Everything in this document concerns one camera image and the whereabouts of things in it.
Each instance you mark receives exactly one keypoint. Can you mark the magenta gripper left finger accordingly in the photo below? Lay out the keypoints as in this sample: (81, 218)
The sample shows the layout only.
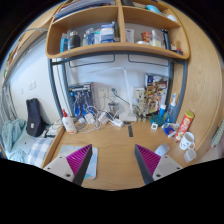
(73, 167)

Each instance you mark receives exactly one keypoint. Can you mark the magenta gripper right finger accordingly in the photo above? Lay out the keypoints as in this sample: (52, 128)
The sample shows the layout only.
(152, 166)

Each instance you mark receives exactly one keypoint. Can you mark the white computer mouse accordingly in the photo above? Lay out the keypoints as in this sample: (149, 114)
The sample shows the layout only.
(162, 149)

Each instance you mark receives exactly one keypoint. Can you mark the plaid pillow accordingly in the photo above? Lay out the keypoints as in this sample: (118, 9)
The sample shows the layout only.
(38, 151)

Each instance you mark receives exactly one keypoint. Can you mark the small white square container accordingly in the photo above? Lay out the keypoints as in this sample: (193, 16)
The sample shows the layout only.
(190, 155)

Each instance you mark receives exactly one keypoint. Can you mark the white mug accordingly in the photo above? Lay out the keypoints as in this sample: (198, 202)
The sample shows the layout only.
(187, 141)

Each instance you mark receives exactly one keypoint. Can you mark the white lotion bottle red cap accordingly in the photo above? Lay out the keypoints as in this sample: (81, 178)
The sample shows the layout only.
(68, 123)

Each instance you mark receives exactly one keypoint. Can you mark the teal round dish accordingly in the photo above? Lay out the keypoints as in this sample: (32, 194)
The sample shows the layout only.
(156, 119)

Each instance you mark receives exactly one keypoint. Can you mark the white power adapter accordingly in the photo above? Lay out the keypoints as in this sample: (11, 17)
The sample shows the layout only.
(89, 118)

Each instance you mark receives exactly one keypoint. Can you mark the blue spray bottle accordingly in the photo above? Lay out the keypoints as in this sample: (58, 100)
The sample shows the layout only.
(171, 110)

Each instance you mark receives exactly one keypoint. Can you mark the white desk lamp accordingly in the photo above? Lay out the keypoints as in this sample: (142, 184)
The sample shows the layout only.
(114, 89)

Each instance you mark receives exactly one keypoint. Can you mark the black backpack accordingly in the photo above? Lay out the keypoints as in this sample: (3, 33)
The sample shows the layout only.
(35, 122)

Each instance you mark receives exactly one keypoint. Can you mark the red yellow chips can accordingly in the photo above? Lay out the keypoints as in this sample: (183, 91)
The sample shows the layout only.
(184, 126)

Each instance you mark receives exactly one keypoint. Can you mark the light blue blanket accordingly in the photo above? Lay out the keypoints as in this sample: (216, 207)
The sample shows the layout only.
(11, 132)

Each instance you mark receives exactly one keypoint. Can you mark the blue robot model box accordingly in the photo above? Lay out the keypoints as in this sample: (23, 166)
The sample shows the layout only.
(82, 95)

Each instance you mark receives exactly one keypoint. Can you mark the colourful figure box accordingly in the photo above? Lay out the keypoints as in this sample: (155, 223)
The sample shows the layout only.
(156, 87)

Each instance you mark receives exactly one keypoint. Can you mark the black thermos on shelf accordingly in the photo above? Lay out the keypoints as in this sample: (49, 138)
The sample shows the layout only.
(74, 40)

